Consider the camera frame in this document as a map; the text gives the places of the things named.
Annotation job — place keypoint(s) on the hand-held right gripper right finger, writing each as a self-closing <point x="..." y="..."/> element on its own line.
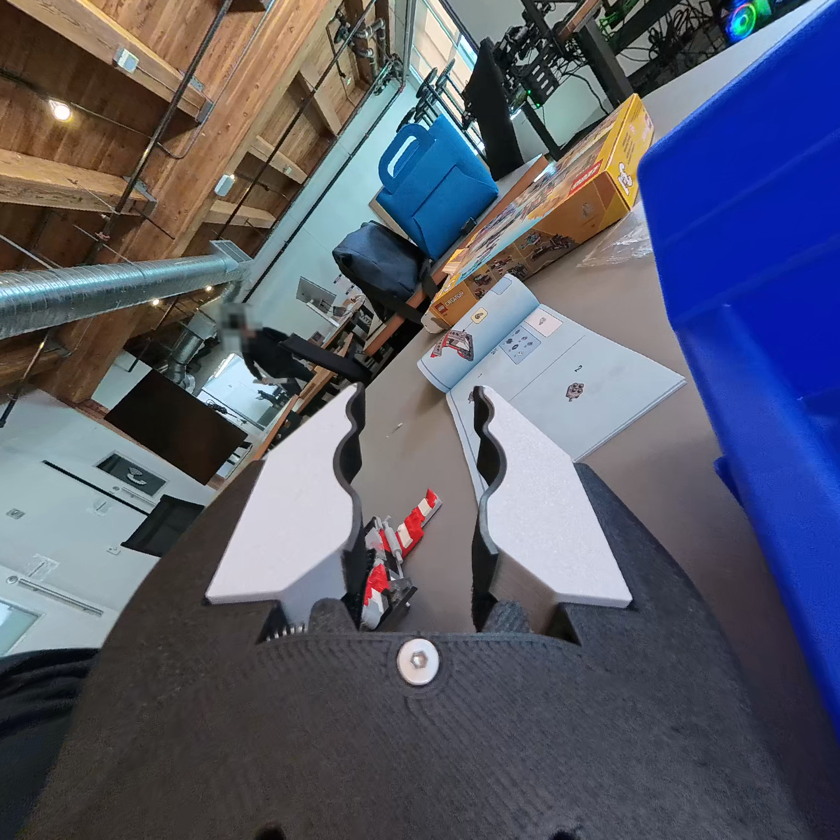
<point x="554" y="531"/>

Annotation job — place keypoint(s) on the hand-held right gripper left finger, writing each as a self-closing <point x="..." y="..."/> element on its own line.
<point x="295" y="518"/>

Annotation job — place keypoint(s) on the red white brick model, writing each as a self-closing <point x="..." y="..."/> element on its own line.
<point x="407" y="531"/>

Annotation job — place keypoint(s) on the blue plastic bin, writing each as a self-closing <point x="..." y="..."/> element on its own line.
<point x="754" y="229"/>

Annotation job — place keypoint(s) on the brick instruction booklet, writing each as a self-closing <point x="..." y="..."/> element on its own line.
<point x="577" y="354"/>

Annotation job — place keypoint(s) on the dark navy backpack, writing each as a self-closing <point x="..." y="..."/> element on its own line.
<point x="380" y="262"/>

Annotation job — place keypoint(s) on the clear plastic bag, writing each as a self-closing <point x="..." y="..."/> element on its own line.
<point x="620" y="243"/>

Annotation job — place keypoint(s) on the yellow brick set box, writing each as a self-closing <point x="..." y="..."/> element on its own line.
<point x="564" y="210"/>

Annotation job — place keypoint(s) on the person's dark clothing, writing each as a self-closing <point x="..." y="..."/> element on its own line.
<point x="33" y="722"/>

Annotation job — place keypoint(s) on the blue felt bag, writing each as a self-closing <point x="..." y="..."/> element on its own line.
<point x="439" y="190"/>

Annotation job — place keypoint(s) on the black monitor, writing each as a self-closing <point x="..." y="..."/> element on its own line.
<point x="492" y="111"/>

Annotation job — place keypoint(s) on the round ceiling lamp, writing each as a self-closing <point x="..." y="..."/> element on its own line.
<point x="61" y="111"/>

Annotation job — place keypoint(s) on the grey office table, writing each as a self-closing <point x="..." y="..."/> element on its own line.
<point x="577" y="59"/>

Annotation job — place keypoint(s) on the black computer tower, coloured lights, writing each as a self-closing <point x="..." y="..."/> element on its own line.
<point x="748" y="19"/>

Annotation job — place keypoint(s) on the black wall screen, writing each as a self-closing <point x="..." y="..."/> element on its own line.
<point x="177" y="426"/>

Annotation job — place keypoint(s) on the silver ribbed duct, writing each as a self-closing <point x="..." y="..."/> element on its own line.
<point x="118" y="289"/>

